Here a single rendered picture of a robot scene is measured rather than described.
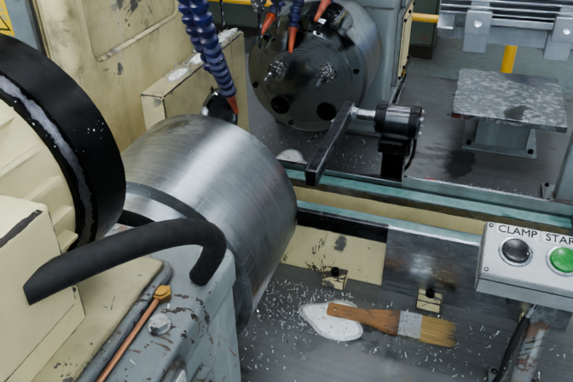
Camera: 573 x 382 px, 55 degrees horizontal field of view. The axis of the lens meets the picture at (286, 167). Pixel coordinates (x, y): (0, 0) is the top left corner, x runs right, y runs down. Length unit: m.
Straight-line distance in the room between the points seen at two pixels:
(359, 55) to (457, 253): 0.42
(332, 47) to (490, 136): 0.51
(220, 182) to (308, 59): 0.53
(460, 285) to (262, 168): 0.42
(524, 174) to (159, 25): 0.85
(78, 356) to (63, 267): 0.12
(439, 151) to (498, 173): 0.15
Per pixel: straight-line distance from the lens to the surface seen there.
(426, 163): 1.31
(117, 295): 0.45
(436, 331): 0.92
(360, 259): 0.95
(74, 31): 0.84
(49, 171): 0.37
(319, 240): 0.95
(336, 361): 0.87
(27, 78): 0.38
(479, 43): 0.78
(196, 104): 0.91
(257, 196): 0.64
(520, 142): 1.41
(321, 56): 1.09
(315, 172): 0.83
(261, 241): 0.62
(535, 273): 0.67
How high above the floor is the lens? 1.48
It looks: 33 degrees down
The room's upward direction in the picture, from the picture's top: 1 degrees counter-clockwise
